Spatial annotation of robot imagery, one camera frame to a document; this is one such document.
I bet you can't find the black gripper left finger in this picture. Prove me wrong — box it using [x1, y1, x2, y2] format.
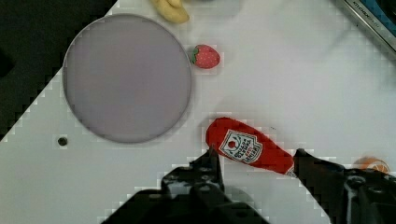
[161, 147, 225, 200]

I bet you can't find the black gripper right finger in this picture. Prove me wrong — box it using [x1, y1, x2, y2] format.
[293, 148, 396, 224]

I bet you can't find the red plush ketchup bottle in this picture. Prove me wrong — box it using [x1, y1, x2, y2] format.
[205, 117, 295, 177]

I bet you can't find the orange slice toy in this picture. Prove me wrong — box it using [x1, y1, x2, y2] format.
[353, 157, 390, 174]

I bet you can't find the red toy strawberry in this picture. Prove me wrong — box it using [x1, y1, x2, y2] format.
[191, 45, 220, 69]

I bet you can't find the grey round plate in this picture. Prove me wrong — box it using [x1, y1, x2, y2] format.
[63, 14, 192, 144]

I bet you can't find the yellow toy banana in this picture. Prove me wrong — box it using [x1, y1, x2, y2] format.
[150, 0, 190, 23]

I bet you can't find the silver toaster oven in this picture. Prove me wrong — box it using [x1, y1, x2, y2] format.
[334, 0, 395, 60]

